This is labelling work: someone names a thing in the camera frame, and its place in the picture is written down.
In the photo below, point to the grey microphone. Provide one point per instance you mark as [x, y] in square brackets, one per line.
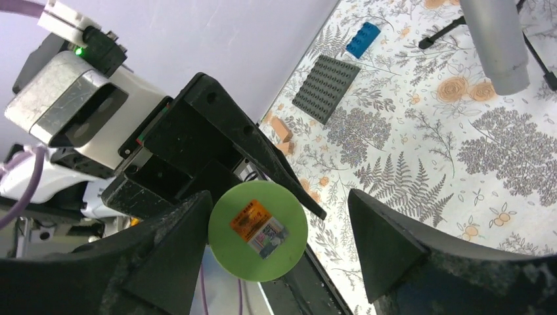
[496, 43]

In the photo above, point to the tan wooden block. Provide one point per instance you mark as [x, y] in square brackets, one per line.
[287, 148]
[281, 129]

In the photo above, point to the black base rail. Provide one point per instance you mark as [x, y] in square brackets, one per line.
[307, 289]

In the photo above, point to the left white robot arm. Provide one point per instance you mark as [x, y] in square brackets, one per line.
[68, 181]

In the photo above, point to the black microphone tripod stand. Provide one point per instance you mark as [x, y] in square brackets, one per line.
[487, 39]

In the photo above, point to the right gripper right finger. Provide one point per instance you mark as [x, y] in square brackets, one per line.
[409, 267]

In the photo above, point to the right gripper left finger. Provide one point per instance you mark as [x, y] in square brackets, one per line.
[150, 268]

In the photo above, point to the grey lego baseplate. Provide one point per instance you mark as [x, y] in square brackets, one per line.
[324, 87]

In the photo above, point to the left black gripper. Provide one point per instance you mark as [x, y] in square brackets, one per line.
[189, 149]

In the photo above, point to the floral table mat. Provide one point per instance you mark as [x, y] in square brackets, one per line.
[424, 132]

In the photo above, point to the blue lego brick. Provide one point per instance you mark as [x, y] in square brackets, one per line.
[362, 40]

